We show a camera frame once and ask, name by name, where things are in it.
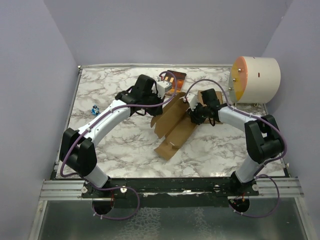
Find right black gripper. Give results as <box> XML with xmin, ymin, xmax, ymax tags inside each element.
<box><xmin>186</xmin><ymin>101</ymin><xmax>209</xmax><ymax>125</ymax></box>

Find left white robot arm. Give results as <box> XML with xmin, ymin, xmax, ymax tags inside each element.
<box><xmin>59</xmin><ymin>74</ymin><xmax>172</xmax><ymax>198</ymax></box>

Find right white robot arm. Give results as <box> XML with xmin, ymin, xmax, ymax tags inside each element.
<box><xmin>183</xmin><ymin>88</ymin><xmax>285</xmax><ymax>196</ymax></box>

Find folded brown cardboard box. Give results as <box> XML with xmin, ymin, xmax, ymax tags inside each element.
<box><xmin>197</xmin><ymin>90</ymin><xmax>225</xmax><ymax>125</ymax></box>

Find dark paperback book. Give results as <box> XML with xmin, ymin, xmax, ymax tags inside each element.
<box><xmin>159</xmin><ymin>69</ymin><xmax>187</xmax><ymax>97</ymax></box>

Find small blue toy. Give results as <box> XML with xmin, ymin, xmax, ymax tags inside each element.
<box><xmin>91</xmin><ymin>104</ymin><xmax>100</xmax><ymax>116</ymax></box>

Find round pastel drawer cabinet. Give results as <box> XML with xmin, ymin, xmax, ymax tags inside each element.
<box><xmin>228</xmin><ymin>56</ymin><xmax>281</xmax><ymax>104</ymax></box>

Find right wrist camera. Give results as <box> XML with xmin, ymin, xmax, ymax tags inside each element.
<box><xmin>183</xmin><ymin>93</ymin><xmax>198</xmax><ymax>111</ymax></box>

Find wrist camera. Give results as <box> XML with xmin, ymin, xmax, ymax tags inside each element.
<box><xmin>183</xmin><ymin>93</ymin><xmax>198</xmax><ymax>111</ymax></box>
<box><xmin>155</xmin><ymin>80</ymin><xmax>172</xmax><ymax>98</ymax></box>

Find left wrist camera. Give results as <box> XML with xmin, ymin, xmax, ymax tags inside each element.
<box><xmin>155</xmin><ymin>80</ymin><xmax>172</xmax><ymax>98</ymax></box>

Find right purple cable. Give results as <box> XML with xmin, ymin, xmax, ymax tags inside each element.
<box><xmin>184</xmin><ymin>79</ymin><xmax>288</xmax><ymax>217</ymax></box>

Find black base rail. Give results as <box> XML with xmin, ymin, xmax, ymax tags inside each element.
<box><xmin>49</xmin><ymin>172</ymin><xmax>266</xmax><ymax>208</ymax></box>

